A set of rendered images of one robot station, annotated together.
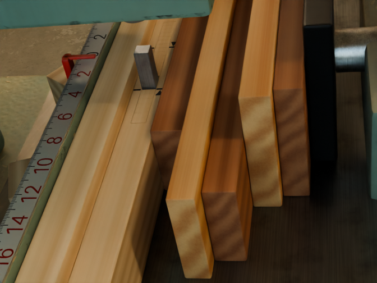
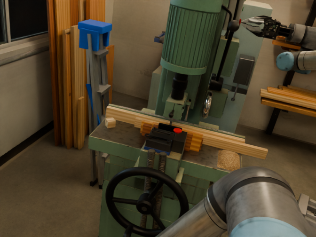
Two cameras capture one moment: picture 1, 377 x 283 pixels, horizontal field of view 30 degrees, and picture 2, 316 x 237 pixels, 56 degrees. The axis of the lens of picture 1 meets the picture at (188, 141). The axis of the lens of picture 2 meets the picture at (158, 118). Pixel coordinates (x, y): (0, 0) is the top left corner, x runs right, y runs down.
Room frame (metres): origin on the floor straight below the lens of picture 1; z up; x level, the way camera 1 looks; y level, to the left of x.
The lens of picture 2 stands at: (0.16, -1.07, 1.52)
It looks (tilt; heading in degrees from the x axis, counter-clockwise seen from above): 27 degrees down; 83
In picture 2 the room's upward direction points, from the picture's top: 10 degrees clockwise
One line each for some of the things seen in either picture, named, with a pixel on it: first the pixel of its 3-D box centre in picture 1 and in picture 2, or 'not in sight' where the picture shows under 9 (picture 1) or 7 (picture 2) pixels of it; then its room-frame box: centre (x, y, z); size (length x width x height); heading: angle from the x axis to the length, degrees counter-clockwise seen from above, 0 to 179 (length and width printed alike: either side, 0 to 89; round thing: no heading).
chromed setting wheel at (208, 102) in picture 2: not in sight; (207, 104); (0.51, 0.11, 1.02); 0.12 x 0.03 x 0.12; 74
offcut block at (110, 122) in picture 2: not in sight; (110, 122); (0.10, 0.03, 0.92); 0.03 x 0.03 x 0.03; 26
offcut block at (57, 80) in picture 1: (77, 89); not in sight; (0.54, 0.09, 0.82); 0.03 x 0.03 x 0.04; 39
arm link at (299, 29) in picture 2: not in sight; (296, 34); (0.84, 0.19, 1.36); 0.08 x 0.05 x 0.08; 74
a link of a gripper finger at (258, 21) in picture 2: not in sight; (253, 21); (0.66, 0.24, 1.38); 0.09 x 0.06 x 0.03; 164
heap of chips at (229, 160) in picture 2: not in sight; (229, 157); (0.58, -0.14, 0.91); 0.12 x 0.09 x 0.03; 74
